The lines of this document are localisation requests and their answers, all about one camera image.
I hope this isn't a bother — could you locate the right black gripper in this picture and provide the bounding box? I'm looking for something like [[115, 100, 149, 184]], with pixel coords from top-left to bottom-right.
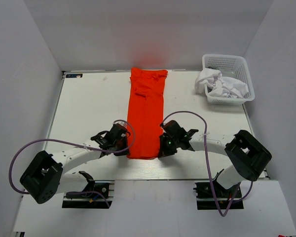
[[159, 134, 180, 158]]

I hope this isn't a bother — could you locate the orange t shirt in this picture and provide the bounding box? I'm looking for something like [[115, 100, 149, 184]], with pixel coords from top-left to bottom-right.
[[127, 68, 168, 159]]

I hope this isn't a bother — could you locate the white t shirt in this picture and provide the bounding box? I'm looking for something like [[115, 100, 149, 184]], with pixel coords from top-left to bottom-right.
[[194, 68, 249, 99]]

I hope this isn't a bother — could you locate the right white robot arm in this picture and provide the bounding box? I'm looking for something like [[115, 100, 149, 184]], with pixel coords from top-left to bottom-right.
[[158, 120, 272, 197]]

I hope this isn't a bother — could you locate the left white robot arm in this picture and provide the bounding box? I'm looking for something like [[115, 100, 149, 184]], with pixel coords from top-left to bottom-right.
[[20, 123, 131, 204]]

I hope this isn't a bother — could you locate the blue black table label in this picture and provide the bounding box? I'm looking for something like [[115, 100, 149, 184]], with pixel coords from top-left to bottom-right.
[[66, 74, 83, 78]]

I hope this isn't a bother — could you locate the white plastic basket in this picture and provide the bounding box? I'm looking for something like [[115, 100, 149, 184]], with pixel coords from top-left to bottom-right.
[[202, 54, 255, 106]]

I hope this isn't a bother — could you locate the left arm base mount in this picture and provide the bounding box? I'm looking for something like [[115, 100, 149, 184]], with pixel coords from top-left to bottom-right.
[[62, 181, 114, 209]]

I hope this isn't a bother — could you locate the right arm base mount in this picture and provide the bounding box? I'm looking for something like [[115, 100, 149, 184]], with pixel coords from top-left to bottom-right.
[[193, 182, 244, 211]]

